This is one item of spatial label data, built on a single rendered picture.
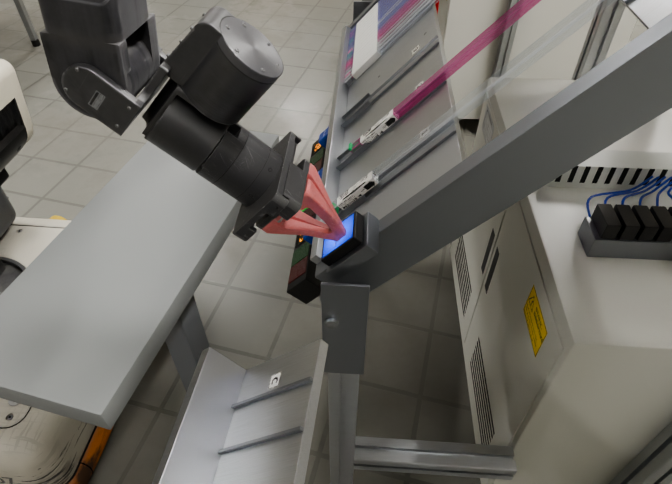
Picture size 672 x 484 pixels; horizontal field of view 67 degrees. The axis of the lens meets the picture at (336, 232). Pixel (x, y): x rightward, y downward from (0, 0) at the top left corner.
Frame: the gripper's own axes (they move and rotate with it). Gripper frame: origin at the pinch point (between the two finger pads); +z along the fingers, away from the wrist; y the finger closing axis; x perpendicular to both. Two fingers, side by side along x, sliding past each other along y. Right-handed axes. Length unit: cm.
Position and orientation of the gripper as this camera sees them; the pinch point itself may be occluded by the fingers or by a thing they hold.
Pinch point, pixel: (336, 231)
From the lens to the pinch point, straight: 50.3
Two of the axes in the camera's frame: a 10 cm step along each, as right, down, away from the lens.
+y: 0.6, -6.8, 7.3
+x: -6.7, 5.1, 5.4
